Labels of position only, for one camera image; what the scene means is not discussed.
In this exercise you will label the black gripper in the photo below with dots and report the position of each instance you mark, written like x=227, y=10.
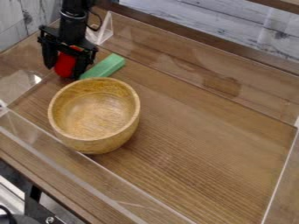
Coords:
x=68, y=39

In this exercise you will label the red plush strawberry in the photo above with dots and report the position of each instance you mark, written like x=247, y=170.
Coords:
x=64, y=65

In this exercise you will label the green rectangular block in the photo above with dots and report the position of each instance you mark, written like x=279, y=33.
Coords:
x=105, y=67

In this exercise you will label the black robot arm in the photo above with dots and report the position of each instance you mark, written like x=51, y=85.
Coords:
x=75, y=7

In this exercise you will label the wooden bowl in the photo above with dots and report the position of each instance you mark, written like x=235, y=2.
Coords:
x=93, y=114

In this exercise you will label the clear acrylic corner bracket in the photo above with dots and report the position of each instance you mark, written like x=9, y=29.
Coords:
x=97, y=37

